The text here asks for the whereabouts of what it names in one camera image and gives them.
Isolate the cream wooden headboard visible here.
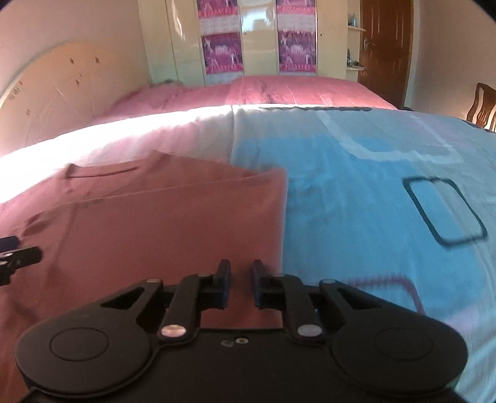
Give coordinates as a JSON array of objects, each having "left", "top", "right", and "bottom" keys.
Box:
[{"left": 0, "top": 42, "right": 153, "bottom": 157}]

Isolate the wooden chair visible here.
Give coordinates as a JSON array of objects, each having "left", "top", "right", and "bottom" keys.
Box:
[{"left": 466, "top": 82, "right": 496, "bottom": 134}]

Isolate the brown wooden door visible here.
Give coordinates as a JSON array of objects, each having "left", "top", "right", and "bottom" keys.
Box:
[{"left": 357, "top": 0, "right": 415, "bottom": 108}]

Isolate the pink shirt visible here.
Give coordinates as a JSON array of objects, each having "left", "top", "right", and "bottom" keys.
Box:
[{"left": 0, "top": 150, "right": 288, "bottom": 403}]

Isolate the cream wardrobe with printed panels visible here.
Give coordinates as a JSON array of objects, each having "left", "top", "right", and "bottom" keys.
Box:
[{"left": 137, "top": 0, "right": 362, "bottom": 87}]

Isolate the pink quilt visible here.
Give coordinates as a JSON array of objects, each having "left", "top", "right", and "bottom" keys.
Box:
[{"left": 99, "top": 75, "right": 398, "bottom": 117}]

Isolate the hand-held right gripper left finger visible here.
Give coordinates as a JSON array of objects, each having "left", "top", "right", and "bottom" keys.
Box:
[{"left": 100, "top": 259, "right": 232, "bottom": 344}]

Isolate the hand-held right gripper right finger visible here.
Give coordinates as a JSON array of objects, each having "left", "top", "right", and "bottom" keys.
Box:
[{"left": 251, "top": 259, "right": 385, "bottom": 345}]

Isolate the blue white printed bedsheet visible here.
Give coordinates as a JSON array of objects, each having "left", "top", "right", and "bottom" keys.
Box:
[{"left": 0, "top": 104, "right": 496, "bottom": 403}]

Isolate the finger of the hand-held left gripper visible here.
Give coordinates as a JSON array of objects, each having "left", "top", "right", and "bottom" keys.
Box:
[{"left": 0, "top": 236, "right": 43, "bottom": 287}]

